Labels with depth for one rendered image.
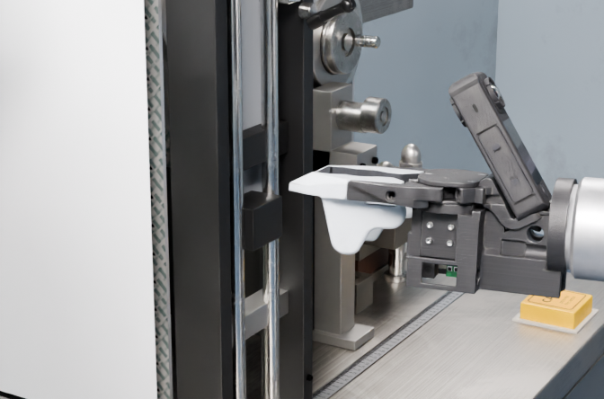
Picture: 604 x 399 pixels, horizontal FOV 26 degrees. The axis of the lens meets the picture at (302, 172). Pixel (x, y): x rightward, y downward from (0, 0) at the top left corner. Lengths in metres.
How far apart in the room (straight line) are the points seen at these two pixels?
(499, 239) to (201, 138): 0.27
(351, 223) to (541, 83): 3.71
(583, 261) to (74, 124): 0.55
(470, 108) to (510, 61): 3.78
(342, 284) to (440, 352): 0.14
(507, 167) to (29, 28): 0.54
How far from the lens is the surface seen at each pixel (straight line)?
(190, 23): 1.08
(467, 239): 0.96
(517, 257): 0.98
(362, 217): 0.98
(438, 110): 4.55
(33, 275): 1.38
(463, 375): 1.49
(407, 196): 0.95
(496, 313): 1.66
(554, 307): 1.62
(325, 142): 1.47
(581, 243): 0.95
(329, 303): 1.54
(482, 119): 0.96
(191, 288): 1.15
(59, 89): 1.29
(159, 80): 1.25
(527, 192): 0.96
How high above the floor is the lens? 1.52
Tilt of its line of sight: 16 degrees down
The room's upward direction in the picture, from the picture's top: straight up
